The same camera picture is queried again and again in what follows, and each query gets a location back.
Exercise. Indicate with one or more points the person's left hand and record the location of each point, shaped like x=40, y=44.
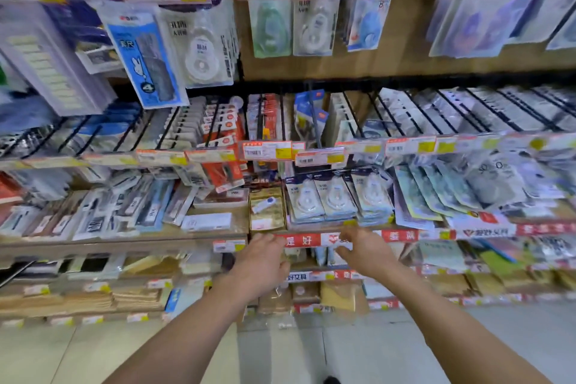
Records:
x=261, y=271

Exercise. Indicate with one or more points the person's right hand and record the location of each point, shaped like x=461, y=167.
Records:
x=373, y=257

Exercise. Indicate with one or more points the pile of white correction tapes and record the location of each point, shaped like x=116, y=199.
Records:
x=335, y=197

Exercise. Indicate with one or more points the row of white correction tapes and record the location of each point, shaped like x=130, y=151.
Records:
x=202, y=55

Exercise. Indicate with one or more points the bunch of blue correction tapes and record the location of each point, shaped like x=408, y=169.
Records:
x=369, y=23

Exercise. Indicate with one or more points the white correction tape packet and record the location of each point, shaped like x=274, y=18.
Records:
x=315, y=28

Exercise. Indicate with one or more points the green correction tape packet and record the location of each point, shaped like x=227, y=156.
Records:
x=270, y=28

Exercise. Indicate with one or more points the person's left forearm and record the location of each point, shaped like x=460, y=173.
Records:
x=189, y=334

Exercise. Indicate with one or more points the person's right forearm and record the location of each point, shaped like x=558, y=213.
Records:
x=459, y=329

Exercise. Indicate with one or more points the red shelf label strip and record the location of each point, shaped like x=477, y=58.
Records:
x=306, y=240

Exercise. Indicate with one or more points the person's black shoe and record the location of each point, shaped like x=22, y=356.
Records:
x=332, y=380

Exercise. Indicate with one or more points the gold box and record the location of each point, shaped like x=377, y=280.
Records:
x=270, y=219

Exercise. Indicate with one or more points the small white blue device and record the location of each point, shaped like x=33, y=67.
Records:
x=264, y=204

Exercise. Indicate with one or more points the white flat box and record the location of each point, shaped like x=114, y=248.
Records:
x=207, y=222

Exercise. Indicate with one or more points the pile of teal packets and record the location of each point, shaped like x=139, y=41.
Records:
x=423, y=199

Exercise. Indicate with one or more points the white ink box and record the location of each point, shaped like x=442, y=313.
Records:
x=225, y=199

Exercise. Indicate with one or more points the blue white card packet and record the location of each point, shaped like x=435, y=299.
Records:
x=173, y=300

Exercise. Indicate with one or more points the row of white card packets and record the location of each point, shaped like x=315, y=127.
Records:
x=342, y=113

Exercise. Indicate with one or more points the row of white red packets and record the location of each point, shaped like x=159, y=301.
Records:
x=220, y=122

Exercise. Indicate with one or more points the blue scissors packets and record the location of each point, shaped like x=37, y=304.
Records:
x=310, y=113

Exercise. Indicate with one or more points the pile of pen packets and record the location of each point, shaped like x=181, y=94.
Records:
x=99, y=212

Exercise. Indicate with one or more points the rows of grey white packets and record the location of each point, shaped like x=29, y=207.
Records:
x=472, y=109

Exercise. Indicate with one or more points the stacks of brown envelopes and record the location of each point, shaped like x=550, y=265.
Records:
x=67, y=302

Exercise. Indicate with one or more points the row of blue white packets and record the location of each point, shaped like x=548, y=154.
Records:
x=103, y=122

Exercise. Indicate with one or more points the blue ruler packet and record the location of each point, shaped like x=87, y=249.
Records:
x=144, y=59

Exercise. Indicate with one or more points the white index tab packet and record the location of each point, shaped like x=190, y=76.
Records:
x=45, y=68

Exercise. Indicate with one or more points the dark blue card packet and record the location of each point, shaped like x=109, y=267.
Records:
x=76, y=23

